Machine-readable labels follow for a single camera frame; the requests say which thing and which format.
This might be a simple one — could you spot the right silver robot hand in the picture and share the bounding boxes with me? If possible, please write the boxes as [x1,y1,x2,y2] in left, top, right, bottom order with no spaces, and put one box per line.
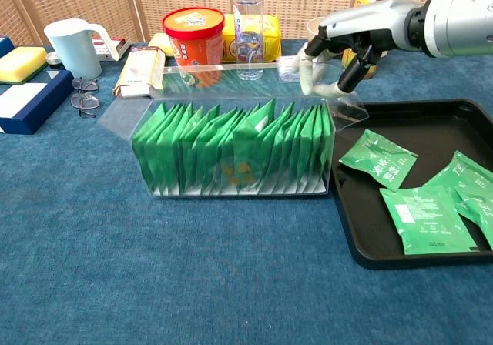
[291,0,423,96]

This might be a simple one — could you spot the blue felt table cover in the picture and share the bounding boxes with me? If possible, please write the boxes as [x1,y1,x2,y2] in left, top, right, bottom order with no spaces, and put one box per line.
[0,39,493,345]

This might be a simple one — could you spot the blue Oreo cookie box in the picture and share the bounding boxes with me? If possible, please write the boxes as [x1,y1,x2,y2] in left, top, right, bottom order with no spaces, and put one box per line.
[0,35,15,59]

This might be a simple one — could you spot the navy and white box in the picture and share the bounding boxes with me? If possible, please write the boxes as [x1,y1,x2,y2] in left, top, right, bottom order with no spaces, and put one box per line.
[0,69,74,136]

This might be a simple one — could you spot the yellow snack bag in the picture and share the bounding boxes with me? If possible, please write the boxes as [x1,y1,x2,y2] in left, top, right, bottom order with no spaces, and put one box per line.
[222,13,282,63]

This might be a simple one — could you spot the thin-framed eyeglasses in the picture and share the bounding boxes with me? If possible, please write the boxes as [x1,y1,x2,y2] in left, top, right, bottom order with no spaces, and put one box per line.
[70,77,100,119]

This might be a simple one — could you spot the beige bowl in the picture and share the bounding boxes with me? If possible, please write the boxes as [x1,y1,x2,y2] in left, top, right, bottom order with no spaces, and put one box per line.
[306,16,328,49]

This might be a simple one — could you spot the green packets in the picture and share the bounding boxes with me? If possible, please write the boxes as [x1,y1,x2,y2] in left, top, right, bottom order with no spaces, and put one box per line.
[132,98,334,196]

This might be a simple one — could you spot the yellow sponge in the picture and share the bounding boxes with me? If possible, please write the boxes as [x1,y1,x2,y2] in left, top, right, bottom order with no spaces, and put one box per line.
[148,32,176,58]
[0,45,48,85]

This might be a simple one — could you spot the clear water bottle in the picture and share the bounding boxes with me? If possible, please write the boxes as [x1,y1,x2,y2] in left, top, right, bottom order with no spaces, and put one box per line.
[232,0,265,81]

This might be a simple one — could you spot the clear box of green sachets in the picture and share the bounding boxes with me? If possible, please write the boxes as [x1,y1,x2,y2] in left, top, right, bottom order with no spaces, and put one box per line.
[98,62,371,199]

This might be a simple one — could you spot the red instant noodle cup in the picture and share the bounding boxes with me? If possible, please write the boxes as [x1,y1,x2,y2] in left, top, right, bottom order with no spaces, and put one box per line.
[162,7,226,88]

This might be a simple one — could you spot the orange white biscuit pack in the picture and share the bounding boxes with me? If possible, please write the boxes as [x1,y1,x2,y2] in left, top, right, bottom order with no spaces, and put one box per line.
[112,45,167,99]

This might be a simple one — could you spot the white kettle jug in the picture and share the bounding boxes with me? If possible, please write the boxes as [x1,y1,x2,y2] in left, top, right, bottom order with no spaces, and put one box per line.
[43,18,120,81]

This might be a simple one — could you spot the black plastic tray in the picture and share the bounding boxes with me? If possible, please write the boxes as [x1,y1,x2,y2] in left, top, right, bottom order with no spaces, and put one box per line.
[330,98,493,271]

